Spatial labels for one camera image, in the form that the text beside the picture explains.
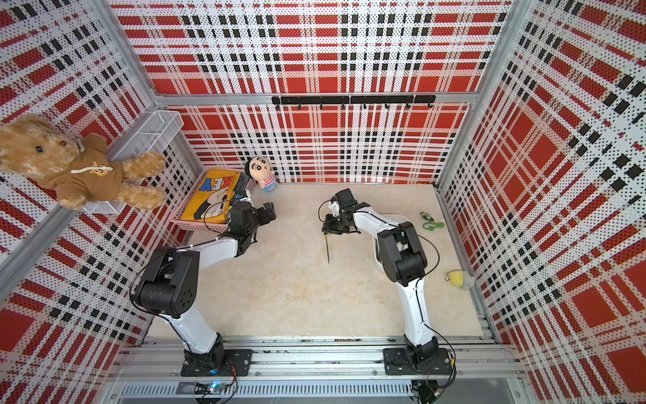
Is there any black wall hook rail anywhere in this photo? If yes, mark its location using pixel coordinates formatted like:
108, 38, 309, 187
272, 94, 437, 108

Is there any aluminium front rail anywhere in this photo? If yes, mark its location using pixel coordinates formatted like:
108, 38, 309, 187
109, 337, 524, 381

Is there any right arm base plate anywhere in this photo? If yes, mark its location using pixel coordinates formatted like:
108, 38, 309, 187
382, 348, 453, 376

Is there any brown teddy bear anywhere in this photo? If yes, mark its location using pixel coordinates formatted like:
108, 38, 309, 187
1, 114, 167, 210

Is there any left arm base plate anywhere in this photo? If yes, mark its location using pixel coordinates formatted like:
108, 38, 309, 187
180, 349, 253, 377

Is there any small green circuit board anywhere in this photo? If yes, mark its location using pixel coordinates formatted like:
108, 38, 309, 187
193, 381, 230, 396

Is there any yellow plush ball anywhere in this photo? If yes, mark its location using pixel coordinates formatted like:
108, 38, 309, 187
445, 269, 475, 291

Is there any pink perforated basket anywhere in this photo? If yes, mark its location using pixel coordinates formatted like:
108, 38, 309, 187
172, 168, 256, 232

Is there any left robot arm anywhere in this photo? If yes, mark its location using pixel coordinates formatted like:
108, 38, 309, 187
131, 201, 276, 355

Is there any white wire wall basket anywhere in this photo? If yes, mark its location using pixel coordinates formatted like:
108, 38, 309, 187
81, 109, 185, 215

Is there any white plastic storage box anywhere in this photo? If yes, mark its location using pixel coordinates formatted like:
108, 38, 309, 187
373, 213, 408, 257

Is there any yellow printed folded cloth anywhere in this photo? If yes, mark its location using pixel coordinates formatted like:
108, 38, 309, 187
181, 168, 241, 224

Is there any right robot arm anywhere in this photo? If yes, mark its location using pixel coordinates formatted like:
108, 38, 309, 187
321, 189, 438, 352

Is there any cartoon boy plush doll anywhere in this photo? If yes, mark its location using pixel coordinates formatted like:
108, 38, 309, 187
245, 156, 278, 193

